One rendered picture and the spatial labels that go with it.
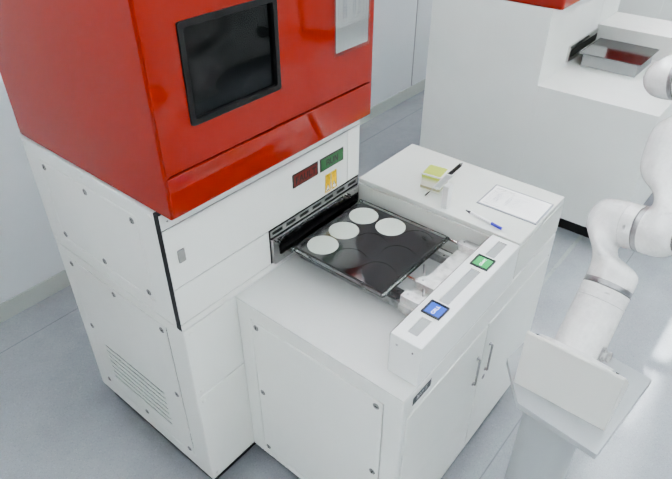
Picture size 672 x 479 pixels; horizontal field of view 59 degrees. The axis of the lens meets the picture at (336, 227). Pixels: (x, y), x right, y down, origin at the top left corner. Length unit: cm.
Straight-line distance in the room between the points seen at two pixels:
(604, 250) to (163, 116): 112
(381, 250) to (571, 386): 69
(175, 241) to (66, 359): 151
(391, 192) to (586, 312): 80
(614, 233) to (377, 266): 67
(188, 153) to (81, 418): 157
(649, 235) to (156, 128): 119
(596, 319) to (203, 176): 103
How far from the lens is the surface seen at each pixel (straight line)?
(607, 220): 167
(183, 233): 161
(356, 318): 177
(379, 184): 210
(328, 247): 190
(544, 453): 184
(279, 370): 191
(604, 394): 156
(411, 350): 153
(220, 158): 153
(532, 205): 208
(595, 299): 161
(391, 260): 185
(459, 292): 168
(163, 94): 137
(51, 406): 285
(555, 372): 158
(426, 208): 201
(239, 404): 219
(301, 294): 184
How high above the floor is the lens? 204
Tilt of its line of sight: 35 degrees down
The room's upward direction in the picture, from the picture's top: straight up
